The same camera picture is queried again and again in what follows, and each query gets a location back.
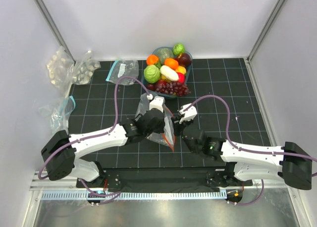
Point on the large green cabbage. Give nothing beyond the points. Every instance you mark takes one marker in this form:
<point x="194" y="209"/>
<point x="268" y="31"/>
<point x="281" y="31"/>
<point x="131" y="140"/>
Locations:
<point x="151" y="74"/>

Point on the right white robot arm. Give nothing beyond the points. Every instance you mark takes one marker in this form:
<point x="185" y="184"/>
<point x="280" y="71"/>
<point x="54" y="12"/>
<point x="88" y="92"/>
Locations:
<point x="288" y="163"/>

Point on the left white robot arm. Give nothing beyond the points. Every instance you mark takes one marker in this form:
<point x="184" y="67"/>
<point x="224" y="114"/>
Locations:
<point x="62" y="155"/>

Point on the dark red plum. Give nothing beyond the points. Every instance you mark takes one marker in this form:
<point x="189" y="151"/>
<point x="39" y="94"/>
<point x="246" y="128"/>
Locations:
<point x="184" y="60"/>

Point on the bag of white pieces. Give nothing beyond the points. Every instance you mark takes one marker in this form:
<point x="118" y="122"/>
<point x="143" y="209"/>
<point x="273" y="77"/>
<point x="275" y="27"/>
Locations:
<point x="84" y="68"/>
<point x="59" y="68"/>

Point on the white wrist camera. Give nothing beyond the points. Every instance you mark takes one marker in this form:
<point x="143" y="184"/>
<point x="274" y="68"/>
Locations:
<point x="187" y="113"/>
<point x="157" y="103"/>

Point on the orange fruit centre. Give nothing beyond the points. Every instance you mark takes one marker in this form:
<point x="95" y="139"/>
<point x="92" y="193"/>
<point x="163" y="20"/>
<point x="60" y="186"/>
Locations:
<point x="172" y="63"/>

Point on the orange fruit left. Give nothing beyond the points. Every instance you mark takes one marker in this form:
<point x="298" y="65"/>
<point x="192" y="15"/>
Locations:
<point x="152" y="60"/>

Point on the red apple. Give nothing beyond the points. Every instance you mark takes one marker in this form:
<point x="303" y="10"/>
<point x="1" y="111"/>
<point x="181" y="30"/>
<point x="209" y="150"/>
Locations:
<point x="181" y="78"/>

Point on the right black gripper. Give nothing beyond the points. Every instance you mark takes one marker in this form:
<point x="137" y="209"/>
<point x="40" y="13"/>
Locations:
<point x="178" y="125"/>

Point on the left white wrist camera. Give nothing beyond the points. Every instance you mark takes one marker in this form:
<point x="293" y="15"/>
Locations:
<point x="157" y="103"/>

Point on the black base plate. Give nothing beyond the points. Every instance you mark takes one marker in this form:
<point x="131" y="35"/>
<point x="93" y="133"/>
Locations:
<point x="168" y="180"/>

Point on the yellow fruit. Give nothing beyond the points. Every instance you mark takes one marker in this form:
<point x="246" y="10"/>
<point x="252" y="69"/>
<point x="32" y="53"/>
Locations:
<point x="181" y="69"/>

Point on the aluminium cable rail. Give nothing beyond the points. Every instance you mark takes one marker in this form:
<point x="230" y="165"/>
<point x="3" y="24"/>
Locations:
<point x="86" y="195"/>

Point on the clear bag with orange zipper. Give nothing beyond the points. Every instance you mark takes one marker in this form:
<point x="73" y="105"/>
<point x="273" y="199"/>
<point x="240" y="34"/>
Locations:
<point x="167" y="138"/>

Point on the small green cabbage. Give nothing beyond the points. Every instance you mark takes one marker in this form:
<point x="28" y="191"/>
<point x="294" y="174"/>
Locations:
<point x="178" y="49"/>

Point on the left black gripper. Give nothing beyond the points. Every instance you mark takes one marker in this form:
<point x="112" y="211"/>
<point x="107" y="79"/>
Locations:
<point x="161" y="128"/>

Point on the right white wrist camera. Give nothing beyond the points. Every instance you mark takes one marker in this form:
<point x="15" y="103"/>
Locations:
<point x="187" y="113"/>

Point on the clear bag with blue zipper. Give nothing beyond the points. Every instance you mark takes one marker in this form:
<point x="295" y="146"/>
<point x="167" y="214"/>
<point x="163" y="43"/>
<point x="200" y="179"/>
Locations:
<point x="121" y="68"/>

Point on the teal fruit bowl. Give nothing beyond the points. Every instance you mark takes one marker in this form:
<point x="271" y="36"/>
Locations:
<point x="151" y="86"/>

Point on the crumpled clear bag blue zipper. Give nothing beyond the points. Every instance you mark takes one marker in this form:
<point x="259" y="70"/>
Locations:
<point x="57" y="113"/>

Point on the orange fruit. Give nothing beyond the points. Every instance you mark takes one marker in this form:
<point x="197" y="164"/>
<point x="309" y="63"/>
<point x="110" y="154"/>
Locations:
<point x="152" y="60"/>
<point x="172" y="63"/>

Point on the grey green melon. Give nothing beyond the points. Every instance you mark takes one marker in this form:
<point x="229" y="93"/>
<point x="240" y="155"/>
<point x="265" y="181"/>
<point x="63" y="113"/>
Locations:
<point x="163" y="54"/>

